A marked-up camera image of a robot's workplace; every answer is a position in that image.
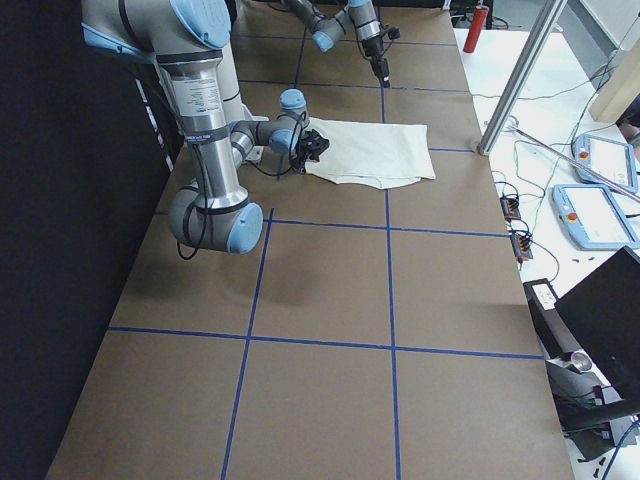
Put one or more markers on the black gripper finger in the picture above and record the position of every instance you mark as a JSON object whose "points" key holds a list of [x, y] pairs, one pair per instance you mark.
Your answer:
{"points": [[381, 70]]}

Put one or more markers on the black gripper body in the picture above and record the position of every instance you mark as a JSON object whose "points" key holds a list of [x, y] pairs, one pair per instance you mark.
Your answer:
{"points": [[373, 50], [303, 158]]}

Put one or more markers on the cream long-sleeve t-shirt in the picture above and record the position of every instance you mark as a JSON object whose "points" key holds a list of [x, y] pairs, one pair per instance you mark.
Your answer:
{"points": [[382, 156]]}

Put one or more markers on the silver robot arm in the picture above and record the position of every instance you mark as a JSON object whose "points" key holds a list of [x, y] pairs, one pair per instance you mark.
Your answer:
{"points": [[360, 17], [189, 44]]}

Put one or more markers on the red cylindrical bottle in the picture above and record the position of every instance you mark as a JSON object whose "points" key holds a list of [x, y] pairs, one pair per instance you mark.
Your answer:
{"points": [[480, 15]]}

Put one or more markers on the orange black connector block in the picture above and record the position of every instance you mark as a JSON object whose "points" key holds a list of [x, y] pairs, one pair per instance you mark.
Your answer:
{"points": [[510, 207]]}

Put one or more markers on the far blue teach pendant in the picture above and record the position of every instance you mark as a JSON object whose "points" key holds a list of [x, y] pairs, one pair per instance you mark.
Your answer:
{"points": [[612, 159]]}

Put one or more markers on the blue teach pendant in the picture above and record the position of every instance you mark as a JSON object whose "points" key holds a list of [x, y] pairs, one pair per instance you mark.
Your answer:
{"points": [[592, 218], [612, 159]]}

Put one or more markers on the near blue teach pendant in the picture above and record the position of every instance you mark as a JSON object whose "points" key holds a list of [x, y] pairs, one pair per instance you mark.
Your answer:
{"points": [[592, 218]]}

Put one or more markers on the black box with label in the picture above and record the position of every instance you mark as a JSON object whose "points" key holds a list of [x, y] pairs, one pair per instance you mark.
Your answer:
{"points": [[555, 336]]}

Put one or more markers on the black monitor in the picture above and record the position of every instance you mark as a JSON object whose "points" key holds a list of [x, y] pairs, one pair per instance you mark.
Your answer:
{"points": [[602, 313]]}

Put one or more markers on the silver metal cup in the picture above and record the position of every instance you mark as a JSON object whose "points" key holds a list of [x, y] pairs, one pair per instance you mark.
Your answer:
{"points": [[578, 362]]}

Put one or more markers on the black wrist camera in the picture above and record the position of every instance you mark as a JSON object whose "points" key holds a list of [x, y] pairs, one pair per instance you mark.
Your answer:
{"points": [[392, 33]]}

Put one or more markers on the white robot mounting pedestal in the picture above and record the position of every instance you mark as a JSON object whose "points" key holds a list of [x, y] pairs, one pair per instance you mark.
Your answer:
{"points": [[230, 102]]}

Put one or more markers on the aluminium frame post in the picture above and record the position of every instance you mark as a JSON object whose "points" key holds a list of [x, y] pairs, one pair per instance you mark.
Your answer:
{"points": [[543, 26]]}

